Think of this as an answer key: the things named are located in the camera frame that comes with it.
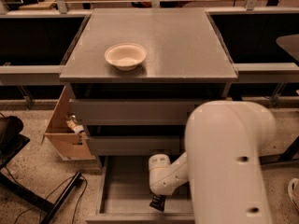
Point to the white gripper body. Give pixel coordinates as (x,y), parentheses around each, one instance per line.
(161,187)

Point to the black rxbar chocolate bar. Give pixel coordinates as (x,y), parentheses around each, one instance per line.
(158,202)

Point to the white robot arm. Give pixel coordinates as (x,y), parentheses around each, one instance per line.
(221,163)

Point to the grey bottom drawer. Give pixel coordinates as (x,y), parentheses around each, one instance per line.
(124,196)

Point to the grey drawer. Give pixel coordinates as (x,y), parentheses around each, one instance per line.
(134,145)
(133,112)
(124,196)

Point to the grey middle drawer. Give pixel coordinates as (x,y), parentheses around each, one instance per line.
(134,145)

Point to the grey top drawer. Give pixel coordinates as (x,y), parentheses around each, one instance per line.
(133,112)

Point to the grey drawer cabinet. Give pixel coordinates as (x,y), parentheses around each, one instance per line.
(143,90)

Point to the wooden box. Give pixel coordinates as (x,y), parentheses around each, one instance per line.
(70,146)

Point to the black table leg right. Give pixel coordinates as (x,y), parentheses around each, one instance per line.
(290,154)

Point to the black table leg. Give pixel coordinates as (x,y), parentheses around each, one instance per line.
(290,154)
(43,204)

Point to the white paper bowl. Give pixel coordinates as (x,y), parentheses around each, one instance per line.
(125,56)

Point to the white shoe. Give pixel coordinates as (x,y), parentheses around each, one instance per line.
(293,192)

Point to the black chair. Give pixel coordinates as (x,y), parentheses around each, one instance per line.
(11,139)

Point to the black table leg left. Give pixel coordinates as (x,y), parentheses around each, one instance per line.
(43,204)

